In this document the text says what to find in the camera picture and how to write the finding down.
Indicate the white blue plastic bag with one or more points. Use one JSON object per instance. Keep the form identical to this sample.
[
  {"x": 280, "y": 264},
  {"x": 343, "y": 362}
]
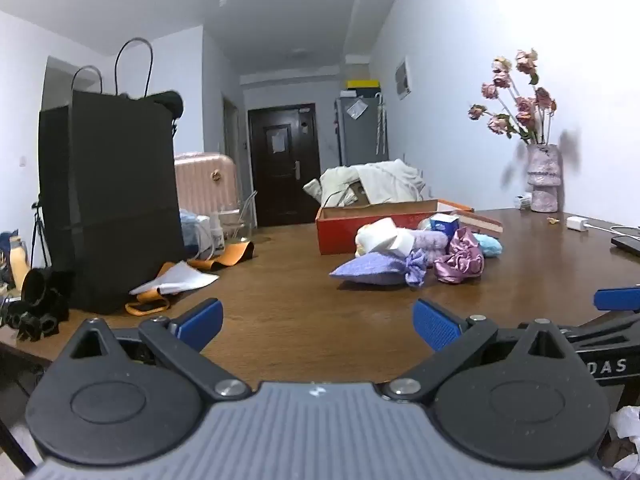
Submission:
[{"x": 200, "y": 230}]

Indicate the white charger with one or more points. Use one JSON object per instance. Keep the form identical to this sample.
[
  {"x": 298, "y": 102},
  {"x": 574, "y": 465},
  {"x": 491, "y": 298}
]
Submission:
[{"x": 577, "y": 223}]

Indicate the orange box lid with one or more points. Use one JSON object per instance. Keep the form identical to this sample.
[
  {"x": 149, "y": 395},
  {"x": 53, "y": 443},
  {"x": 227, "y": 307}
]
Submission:
[{"x": 480, "y": 221}]

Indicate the purple satin scrunchie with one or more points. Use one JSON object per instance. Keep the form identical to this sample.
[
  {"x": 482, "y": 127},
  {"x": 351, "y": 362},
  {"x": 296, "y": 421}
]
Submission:
[{"x": 460, "y": 260}]

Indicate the orange cardboard box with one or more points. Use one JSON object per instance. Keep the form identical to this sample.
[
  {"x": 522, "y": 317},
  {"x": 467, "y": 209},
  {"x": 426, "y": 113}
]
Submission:
[{"x": 340, "y": 235}]

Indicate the grey interior door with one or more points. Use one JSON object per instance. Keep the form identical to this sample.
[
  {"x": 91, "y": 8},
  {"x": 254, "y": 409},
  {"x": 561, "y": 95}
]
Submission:
[{"x": 230, "y": 130}]

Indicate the orange pouch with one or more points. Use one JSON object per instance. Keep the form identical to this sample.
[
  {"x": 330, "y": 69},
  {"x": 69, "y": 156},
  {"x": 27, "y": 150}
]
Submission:
[{"x": 147, "y": 305}]

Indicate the pink suitcase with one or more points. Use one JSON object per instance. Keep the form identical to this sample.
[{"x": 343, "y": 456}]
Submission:
[{"x": 205, "y": 180}]

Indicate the grey refrigerator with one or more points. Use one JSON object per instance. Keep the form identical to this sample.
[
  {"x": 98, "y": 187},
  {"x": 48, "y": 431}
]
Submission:
[{"x": 360, "y": 140}]

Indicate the dark entrance door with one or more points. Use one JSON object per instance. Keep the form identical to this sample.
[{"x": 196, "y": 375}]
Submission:
[{"x": 285, "y": 185}]

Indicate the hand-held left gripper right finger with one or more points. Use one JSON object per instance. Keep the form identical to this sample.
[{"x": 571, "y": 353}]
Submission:
[{"x": 435, "y": 325}]

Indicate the small white jar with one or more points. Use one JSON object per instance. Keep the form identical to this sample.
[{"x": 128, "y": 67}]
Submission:
[{"x": 523, "y": 201}]

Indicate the yellow white plush toy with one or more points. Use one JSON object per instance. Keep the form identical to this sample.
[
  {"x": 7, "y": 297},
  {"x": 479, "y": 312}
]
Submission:
[{"x": 372, "y": 235}]

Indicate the blue snack packet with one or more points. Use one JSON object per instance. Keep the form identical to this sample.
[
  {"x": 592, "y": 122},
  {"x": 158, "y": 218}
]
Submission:
[{"x": 442, "y": 224}]

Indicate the purple towel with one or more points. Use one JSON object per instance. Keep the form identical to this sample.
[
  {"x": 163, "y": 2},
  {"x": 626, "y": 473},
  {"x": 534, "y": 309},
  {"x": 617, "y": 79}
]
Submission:
[{"x": 431, "y": 241}]

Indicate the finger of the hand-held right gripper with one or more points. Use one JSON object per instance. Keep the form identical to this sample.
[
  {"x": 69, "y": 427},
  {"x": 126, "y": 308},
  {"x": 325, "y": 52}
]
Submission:
[{"x": 617, "y": 298}]

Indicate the black phone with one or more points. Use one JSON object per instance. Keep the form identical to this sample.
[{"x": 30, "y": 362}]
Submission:
[{"x": 627, "y": 244}]

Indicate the black plastic parts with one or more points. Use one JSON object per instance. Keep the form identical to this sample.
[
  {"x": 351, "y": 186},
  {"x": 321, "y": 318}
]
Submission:
[{"x": 40, "y": 290}]

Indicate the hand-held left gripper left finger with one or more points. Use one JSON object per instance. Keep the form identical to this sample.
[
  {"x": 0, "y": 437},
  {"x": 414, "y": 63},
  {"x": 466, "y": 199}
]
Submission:
[{"x": 202, "y": 317}]

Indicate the yellow black box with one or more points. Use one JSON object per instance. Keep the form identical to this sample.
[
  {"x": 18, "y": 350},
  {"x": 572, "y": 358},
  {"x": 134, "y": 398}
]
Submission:
[{"x": 363, "y": 86}]

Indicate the clear acrylic chair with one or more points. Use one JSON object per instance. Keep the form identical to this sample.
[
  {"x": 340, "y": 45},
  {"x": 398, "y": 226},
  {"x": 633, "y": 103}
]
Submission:
[{"x": 247, "y": 210}]

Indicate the white foam block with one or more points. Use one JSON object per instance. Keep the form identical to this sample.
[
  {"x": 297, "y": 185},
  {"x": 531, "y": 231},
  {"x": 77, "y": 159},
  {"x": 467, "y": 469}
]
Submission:
[{"x": 400, "y": 242}]

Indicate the lavender fabric pouch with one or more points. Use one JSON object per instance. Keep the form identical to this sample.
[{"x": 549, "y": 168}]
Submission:
[{"x": 370, "y": 267}]

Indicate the cream jacket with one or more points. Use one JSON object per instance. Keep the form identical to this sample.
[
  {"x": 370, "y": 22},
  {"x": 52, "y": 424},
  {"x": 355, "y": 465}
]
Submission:
[{"x": 390, "y": 180}]

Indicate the black paper bag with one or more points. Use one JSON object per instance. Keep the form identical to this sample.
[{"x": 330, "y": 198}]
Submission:
[{"x": 115, "y": 200}]

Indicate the dried pink roses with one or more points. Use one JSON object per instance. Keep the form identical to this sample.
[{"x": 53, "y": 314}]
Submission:
[{"x": 525, "y": 107}]

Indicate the crumpled white paper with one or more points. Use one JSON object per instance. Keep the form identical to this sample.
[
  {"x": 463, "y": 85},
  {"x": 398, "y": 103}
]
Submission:
[{"x": 627, "y": 422}]

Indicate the black tripod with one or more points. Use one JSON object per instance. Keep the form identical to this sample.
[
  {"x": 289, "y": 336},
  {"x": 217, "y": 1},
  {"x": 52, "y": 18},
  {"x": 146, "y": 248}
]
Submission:
[{"x": 37, "y": 230}]

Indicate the brown wooden chair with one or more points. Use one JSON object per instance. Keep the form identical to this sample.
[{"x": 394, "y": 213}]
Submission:
[{"x": 359, "y": 195}]

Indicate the light blue fluffy ball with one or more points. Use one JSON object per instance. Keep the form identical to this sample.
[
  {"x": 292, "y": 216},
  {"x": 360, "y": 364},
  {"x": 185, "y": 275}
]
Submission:
[{"x": 489, "y": 246}]

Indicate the white paper sheet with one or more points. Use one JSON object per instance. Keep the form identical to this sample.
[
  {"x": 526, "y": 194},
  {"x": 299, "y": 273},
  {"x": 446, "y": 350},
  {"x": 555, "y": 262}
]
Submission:
[{"x": 180, "y": 277}]

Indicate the folded white umbrella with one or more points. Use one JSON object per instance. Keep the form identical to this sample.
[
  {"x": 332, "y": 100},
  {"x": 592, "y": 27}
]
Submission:
[{"x": 381, "y": 122}]

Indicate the pink stone vase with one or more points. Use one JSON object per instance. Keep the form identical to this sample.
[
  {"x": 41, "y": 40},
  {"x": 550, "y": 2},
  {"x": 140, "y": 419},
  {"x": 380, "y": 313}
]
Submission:
[{"x": 545, "y": 180}]

